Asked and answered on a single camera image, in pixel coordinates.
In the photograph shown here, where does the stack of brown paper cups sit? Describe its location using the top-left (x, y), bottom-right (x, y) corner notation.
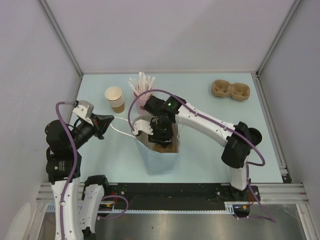
top-left (104, 86), bottom-right (125, 114)

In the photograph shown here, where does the bundle of wrapped white straws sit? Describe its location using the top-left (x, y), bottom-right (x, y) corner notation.
top-left (128, 72), bottom-right (156, 96)

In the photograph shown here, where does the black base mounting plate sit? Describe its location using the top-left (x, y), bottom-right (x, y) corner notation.
top-left (102, 183), bottom-right (261, 211)

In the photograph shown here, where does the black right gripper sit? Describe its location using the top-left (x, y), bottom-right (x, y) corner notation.
top-left (147, 118), bottom-right (174, 147)

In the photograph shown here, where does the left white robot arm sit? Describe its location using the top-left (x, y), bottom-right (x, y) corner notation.
top-left (45, 114), bottom-right (114, 240)

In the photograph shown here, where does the pink straw holder cup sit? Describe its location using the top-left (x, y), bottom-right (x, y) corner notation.
top-left (135, 94), bottom-right (150, 115)

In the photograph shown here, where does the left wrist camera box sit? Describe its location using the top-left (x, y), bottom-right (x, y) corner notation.
top-left (72, 100), bottom-right (94, 126)

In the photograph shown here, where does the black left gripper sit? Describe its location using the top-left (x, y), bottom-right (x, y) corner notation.
top-left (68, 111), bottom-right (114, 149)

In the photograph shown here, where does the brown pulp cup carrier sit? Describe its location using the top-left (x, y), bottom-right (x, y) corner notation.
top-left (211, 79), bottom-right (251, 102)
top-left (152, 142), bottom-right (179, 153)

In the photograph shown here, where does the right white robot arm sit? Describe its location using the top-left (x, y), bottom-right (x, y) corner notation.
top-left (144, 96), bottom-right (252, 201)

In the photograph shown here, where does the aluminium frame rail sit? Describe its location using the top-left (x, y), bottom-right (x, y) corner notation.
top-left (36, 182), bottom-right (308, 215)

